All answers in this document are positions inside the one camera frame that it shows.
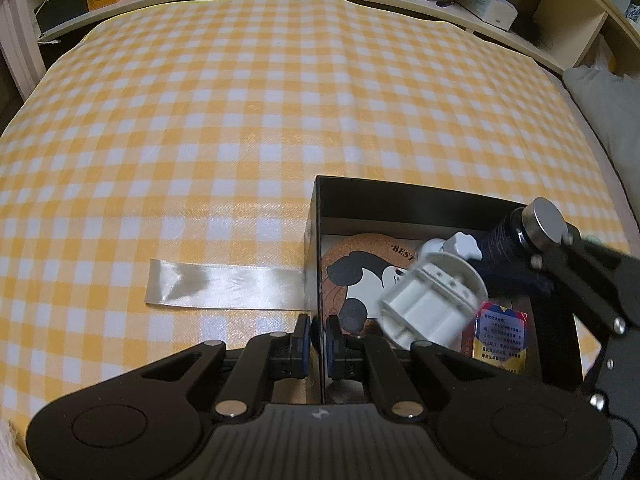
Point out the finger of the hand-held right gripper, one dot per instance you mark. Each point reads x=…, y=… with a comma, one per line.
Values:
x=580, y=270

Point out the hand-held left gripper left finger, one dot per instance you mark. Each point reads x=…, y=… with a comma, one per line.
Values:
x=301, y=355

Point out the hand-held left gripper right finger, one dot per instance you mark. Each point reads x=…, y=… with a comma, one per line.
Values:
x=334, y=355

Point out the black cylinder with silver cap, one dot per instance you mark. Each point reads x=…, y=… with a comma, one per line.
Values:
x=500, y=245

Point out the round cork coaster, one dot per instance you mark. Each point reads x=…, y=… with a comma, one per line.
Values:
x=345, y=260

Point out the white plastic cylinder holder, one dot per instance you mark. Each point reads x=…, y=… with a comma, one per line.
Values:
x=430, y=300

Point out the black cardboard box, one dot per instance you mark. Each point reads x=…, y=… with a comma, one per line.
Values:
x=425, y=200

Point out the blue red card box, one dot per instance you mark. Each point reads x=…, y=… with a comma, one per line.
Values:
x=500, y=330

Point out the grey pillow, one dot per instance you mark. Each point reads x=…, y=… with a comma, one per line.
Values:
x=605, y=110

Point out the cream wooden shelf unit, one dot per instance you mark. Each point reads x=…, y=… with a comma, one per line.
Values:
x=580, y=35

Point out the yellow white checkered cloth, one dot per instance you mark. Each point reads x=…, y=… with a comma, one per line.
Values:
x=200, y=110

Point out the white tissue box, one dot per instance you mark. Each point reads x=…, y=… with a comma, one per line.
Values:
x=487, y=2

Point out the dark green box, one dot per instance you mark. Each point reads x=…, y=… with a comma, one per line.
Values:
x=62, y=10

